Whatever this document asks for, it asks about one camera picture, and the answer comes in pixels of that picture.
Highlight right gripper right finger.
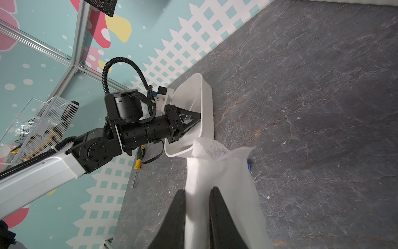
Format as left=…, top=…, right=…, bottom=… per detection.
left=209, top=187, right=248, bottom=249

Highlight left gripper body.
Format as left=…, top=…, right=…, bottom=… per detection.
left=104, top=89, right=183, bottom=155

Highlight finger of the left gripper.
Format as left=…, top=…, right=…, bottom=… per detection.
left=181, top=116, right=201, bottom=137
left=178, top=108, right=201, bottom=118

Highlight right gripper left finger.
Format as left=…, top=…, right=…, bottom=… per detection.
left=148, top=189, right=186, bottom=249

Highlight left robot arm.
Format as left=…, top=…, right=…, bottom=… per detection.
left=1, top=57, right=202, bottom=218

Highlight white plastic tray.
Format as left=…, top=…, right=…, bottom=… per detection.
left=164, top=73, right=215, bottom=158

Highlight yellow black screwdriver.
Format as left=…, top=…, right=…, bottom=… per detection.
left=132, top=145, right=146, bottom=188

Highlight clear labelled plastic bag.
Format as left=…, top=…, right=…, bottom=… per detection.
left=1, top=98, right=46, bottom=160

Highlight white wire wall basket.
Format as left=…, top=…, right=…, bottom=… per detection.
left=1, top=96, right=79, bottom=171

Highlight black wire wall basket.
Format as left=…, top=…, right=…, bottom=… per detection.
left=85, top=0, right=118, bottom=17

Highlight yellow handled pliers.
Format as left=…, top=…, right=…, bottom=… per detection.
left=24, top=131, right=63, bottom=155

